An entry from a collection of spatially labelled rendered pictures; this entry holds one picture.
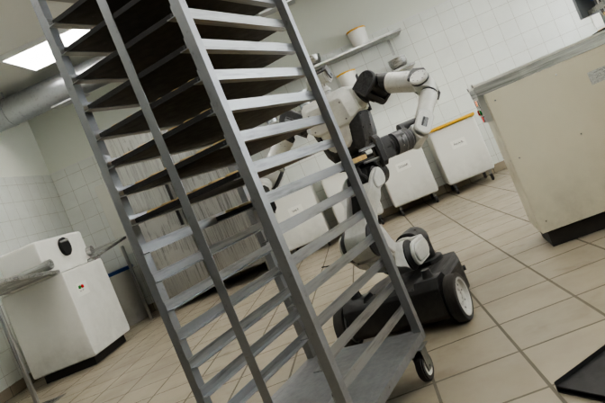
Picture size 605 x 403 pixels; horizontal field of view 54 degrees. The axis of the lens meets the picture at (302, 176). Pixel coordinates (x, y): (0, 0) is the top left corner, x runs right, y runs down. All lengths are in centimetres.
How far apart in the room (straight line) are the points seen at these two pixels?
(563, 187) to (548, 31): 465
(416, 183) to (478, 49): 187
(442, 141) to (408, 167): 46
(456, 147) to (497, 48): 147
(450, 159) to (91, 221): 448
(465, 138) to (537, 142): 352
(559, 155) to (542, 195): 21
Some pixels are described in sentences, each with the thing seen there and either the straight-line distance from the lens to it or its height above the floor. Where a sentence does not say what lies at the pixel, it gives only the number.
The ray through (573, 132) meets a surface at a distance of 316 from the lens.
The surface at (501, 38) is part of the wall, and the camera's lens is 750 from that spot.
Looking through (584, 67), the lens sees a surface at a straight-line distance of 318.
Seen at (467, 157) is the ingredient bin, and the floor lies 33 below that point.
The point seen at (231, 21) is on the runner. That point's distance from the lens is 183.
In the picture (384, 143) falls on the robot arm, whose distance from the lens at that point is 221.
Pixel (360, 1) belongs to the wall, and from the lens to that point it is 741.
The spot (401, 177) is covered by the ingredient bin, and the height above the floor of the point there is 41.
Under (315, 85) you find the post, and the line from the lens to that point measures 207.
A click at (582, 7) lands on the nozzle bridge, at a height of 108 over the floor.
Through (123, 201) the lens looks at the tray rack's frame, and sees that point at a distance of 180.
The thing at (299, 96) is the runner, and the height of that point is 105.
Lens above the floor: 79
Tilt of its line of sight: level
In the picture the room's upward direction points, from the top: 23 degrees counter-clockwise
